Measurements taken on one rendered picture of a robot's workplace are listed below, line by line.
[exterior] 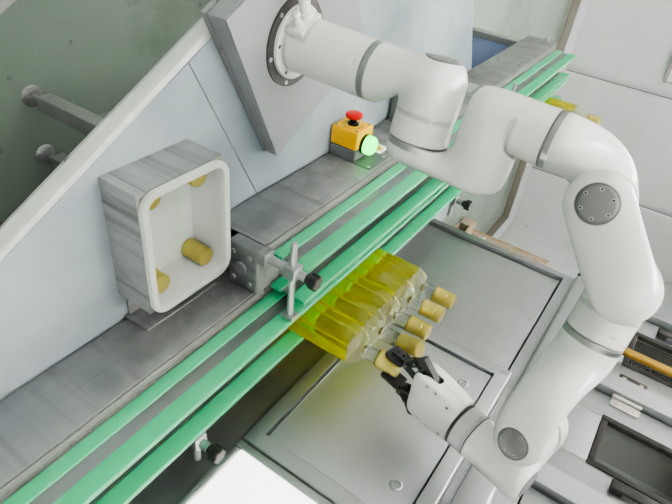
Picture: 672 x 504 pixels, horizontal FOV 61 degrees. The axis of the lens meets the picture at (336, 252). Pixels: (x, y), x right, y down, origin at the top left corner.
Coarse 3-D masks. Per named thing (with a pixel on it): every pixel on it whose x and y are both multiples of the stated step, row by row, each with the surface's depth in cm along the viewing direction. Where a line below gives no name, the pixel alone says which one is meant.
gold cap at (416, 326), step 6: (414, 318) 110; (408, 324) 110; (414, 324) 110; (420, 324) 109; (426, 324) 109; (408, 330) 110; (414, 330) 110; (420, 330) 109; (426, 330) 109; (420, 336) 109; (426, 336) 110
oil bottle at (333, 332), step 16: (320, 304) 110; (304, 320) 107; (320, 320) 106; (336, 320) 107; (304, 336) 109; (320, 336) 106; (336, 336) 104; (352, 336) 104; (368, 336) 105; (336, 352) 106; (352, 352) 103
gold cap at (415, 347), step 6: (402, 336) 106; (408, 336) 106; (396, 342) 106; (402, 342) 105; (408, 342) 104; (414, 342) 104; (420, 342) 104; (402, 348) 105; (408, 348) 104; (414, 348) 103; (420, 348) 104; (408, 354) 105; (414, 354) 103; (420, 354) 105
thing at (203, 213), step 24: (216, 168) 87; (168, 192) 81; (192, 192) 95; (216, 192) 93; (144, 216) 79; (168, 216) 93; (192, 216) 98; (216, 216) 96; (144, 240) 81; (168, 240) 96; (216, 240) 99; (168, 264) 98; (192, 264) 99; (216, 264) 100; (168, 288) 94; (192, 288) 95
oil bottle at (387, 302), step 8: (344, 280) 116; (352, 280) 116; (360, 280) 116; (344, 288) 114; (352, 288) 114; (360, 288) 114; (368, 288) 114; (376, 288) 115; (360, 296) 113; (368, 296) 113; (376, 296) 113; (384, 296) 113; (392, 296) 113; (376, 304) 111; (384, 304) 111; (392, 304) 112; (400, 304) 113; (384, 312) 110; (392, 312) 111; (392, 320) 112
